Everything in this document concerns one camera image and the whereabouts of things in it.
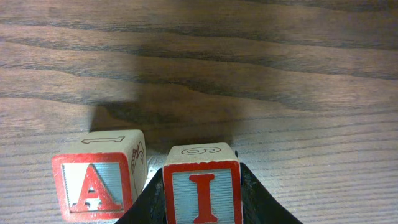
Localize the red I wooden block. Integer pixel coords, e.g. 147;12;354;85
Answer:
162;142;243;224

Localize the red A wooden block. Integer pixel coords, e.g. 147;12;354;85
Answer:
52;129;148;222

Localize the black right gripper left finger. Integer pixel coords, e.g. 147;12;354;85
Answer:
115;169;166;224

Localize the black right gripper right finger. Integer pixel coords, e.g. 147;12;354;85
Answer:
239;162;302;224

